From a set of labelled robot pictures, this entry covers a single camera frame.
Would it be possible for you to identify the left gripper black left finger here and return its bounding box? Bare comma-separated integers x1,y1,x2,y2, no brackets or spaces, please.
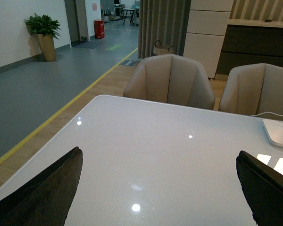
0,147,83,226

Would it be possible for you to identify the beige chair right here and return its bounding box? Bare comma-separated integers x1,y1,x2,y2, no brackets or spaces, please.
218,63,283,121

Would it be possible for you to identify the woven basket with handles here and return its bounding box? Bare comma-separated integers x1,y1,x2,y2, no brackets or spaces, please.
153,40,175,55

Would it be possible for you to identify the beige chair left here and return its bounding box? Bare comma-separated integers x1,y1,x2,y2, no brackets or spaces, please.
123,54,215,110

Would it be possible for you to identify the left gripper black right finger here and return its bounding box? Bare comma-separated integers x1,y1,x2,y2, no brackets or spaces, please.
236,150,283,226

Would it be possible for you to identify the white lamp base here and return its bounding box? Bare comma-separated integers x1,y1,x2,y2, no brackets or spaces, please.
263,119,283,147

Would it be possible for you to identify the red cabinet box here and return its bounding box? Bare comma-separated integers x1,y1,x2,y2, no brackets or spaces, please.
94,19,105,39

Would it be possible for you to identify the beige chair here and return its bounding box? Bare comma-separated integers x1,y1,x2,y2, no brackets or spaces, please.
218,63,283,121
123,54,215,110

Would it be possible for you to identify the white lamp cable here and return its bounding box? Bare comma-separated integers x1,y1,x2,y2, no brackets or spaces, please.
250,112,283,119

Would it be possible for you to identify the dark sideboard counter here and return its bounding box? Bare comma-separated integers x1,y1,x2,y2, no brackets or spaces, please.
216,24,283,74

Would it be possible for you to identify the green potted plant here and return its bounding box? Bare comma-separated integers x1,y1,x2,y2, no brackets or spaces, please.
25,13,60,62

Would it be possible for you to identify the white drawer cabinet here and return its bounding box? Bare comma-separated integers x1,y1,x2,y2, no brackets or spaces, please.
183,0,233,78

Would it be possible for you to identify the gray-beige curtain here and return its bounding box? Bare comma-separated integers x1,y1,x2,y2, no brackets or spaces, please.
138,0,191,59

